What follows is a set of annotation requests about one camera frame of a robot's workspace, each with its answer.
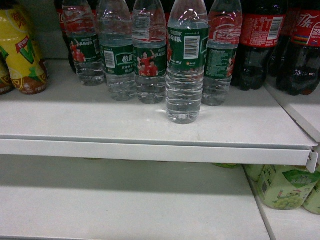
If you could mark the white metal shelf board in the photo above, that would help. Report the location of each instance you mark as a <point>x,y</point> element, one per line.
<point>72,120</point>

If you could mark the water bottle red players label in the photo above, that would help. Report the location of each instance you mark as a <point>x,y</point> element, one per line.
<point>149,38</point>

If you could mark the front clear water bottle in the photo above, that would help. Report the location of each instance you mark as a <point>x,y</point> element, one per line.
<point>188,34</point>

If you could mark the water bottle barcode label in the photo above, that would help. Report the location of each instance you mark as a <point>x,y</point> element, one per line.
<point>114,28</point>

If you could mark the water bottle right rear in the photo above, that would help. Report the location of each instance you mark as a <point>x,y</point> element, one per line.
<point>225,27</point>

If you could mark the water bottle far left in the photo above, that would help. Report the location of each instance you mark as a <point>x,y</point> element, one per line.
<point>80,26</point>

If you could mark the lower white shelf board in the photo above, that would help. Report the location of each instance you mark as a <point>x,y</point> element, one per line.
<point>58,198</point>

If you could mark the cola bottle red label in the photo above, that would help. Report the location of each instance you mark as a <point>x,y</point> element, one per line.
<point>261,26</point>

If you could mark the yellow lemon tea bottle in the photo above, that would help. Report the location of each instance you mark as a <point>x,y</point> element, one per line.
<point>20,49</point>

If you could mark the green grape drink bottle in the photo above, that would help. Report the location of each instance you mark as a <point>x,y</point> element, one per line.
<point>285,187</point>

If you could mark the cola bottle far right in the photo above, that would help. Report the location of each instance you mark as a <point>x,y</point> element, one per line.
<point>300,72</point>

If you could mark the lemon tea bottle left edge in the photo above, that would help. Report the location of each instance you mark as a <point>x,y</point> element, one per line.
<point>6,85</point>

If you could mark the green drink bottle right edge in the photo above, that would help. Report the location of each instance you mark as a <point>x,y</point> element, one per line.
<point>312,203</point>

